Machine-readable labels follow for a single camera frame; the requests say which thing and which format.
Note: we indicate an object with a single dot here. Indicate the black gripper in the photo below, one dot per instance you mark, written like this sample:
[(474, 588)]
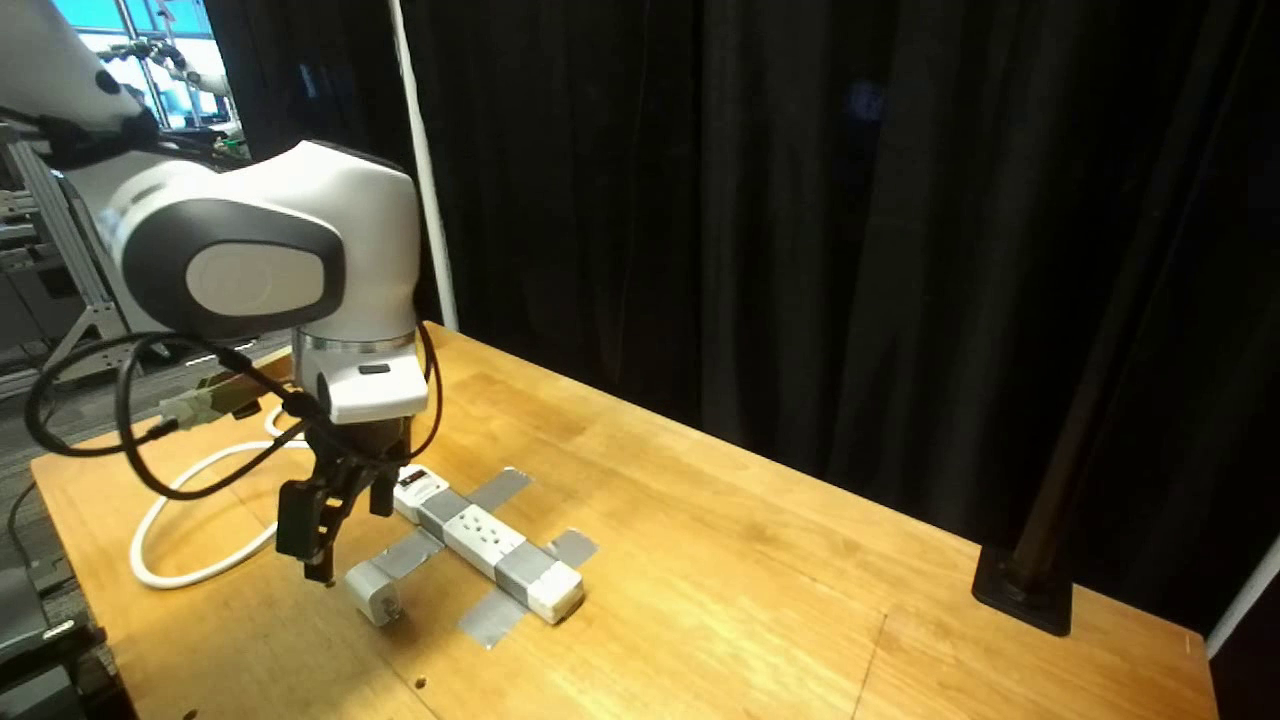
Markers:
[(349, 460)]

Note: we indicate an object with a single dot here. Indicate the white charger head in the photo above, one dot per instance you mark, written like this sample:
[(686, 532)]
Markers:
[(374, 594)]

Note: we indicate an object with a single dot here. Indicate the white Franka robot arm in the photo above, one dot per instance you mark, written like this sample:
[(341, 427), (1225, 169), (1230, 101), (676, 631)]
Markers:
[(267, 254)]

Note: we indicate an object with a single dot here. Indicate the white power strip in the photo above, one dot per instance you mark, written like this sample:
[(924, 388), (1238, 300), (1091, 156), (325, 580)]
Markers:
[(502, 491), (485, 540)]

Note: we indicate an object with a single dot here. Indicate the white stand pole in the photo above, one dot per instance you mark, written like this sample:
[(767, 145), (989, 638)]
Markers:
[(426, 172), (1240, 600)]

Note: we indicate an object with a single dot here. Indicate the black curtain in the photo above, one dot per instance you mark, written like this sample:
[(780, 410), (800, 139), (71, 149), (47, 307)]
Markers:
[(867, 240)]

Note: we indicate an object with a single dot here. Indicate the black stand base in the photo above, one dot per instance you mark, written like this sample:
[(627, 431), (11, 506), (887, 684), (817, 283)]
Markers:
[(1027, 585)]

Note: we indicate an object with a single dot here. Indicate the grey duct tape strip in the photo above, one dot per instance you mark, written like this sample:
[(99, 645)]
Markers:
[(494, 617)]

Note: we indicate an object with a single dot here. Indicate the grey metal frame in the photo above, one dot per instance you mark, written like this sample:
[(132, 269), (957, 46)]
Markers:
[(72, 254)]

